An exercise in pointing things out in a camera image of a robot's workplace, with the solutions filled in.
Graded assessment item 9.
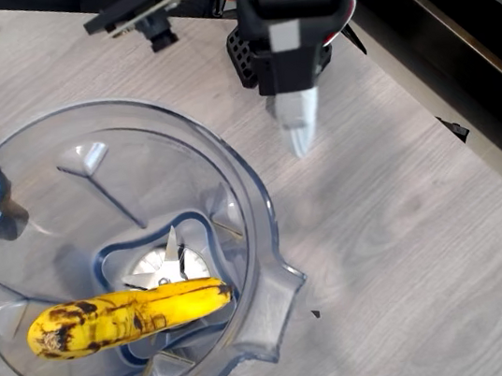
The spotted ripe yellow banana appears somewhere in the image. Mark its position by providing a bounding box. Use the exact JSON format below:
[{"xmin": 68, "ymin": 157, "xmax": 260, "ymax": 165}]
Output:
[{"xmin": 21, "ymin": 273, "xmax": 242, "ymax": 367}]

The steel blender blade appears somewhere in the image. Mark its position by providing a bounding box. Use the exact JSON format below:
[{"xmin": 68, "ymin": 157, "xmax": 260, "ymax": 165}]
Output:
[{"xmin": 114, "ymin": 220, "xmax": 215, "ymax": 296}]

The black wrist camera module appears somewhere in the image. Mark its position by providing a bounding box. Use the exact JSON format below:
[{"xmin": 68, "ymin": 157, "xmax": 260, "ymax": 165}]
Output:
[{"xmin": 79, "ymin": 0, "xmax": 203, "ymax": 64}]

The small black table clip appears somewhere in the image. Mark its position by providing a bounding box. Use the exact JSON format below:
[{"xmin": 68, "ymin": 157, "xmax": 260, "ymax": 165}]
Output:
[{"xmin": 435, "ymin": 111, "xmax": 473, "ymax": 148}]

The dark wooden window ledge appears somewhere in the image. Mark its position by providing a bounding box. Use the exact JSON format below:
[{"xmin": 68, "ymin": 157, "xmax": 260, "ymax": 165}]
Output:
[{"xmin": 348, "ymin": 0, "xmax": 502, "ymax": 238}]

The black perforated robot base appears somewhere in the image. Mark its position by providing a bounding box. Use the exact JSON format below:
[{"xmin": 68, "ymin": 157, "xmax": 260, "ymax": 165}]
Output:
[{"xmin": 222, "ymin": 14, "xmax": 338, "ymax": 92}]

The clear plastic blender jar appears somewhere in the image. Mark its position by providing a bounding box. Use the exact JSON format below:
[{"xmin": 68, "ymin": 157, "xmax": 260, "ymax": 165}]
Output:
[{"xmin": 0, "ymin": 72, "xmax": 323, "ymax": 376}]

